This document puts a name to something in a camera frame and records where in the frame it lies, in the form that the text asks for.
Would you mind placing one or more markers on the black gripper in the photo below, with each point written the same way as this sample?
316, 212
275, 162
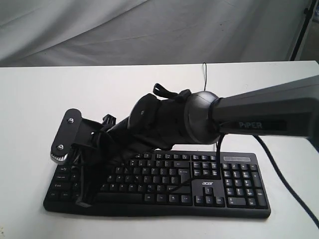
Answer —
100, 147

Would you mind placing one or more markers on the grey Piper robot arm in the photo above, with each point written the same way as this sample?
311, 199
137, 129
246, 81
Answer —
163, 119

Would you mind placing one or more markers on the black acer keyboard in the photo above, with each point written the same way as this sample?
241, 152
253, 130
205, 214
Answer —
168, 183

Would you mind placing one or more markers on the grey backdrop cloth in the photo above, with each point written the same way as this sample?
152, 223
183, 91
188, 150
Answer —
146, 32

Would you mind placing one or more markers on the black tripod stand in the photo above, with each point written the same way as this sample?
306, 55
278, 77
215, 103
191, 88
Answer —
308, 13

